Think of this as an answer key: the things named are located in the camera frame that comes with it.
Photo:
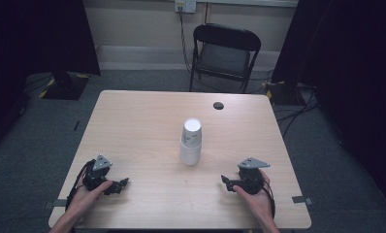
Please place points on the black yellow striped stand base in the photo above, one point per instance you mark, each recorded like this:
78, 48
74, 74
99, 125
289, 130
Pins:
276, 93

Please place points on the grey tape strip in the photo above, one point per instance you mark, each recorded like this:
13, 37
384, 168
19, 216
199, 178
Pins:
54, 203
302, 200

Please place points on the person's right hand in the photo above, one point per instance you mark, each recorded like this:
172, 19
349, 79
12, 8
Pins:
260, 202

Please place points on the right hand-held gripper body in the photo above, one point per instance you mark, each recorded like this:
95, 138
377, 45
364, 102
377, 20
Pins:
250, 181

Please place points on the person's left hand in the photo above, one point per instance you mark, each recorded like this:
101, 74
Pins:
86, 200

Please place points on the black curtain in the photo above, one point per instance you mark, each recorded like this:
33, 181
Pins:
346, 64
36, 42

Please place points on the black folding chair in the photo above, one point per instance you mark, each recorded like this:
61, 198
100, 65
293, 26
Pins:
225, 58

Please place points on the small black floor strip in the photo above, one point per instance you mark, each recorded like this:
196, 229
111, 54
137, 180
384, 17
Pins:
76, 125

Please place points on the stack of white paper cups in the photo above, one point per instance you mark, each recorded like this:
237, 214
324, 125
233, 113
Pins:
190, 155

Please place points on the single printed paper cup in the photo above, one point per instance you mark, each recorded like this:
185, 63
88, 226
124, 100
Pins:
192, 129

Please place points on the white wall socket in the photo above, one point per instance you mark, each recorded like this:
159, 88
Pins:
185, 5

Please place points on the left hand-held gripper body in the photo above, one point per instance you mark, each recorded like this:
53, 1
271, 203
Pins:
95, 176

